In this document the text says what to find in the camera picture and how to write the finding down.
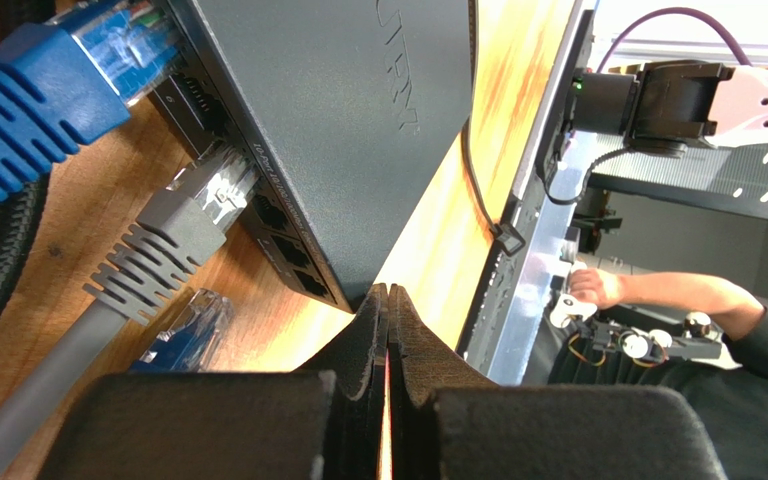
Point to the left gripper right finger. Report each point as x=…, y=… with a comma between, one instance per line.
x=448, y=421

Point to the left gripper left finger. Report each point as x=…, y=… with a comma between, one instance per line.
x=319, y=421

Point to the black network switch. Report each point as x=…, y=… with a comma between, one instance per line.
x=347, y=108

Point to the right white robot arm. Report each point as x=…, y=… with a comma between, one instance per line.
x=668, y=107

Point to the person's forearm dark sleeve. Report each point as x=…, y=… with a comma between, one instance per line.
x=741, y=316

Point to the person's hand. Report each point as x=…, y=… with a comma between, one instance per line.
x=598, y=287

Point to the aluminium frame rail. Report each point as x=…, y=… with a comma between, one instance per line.
x=705, y=211

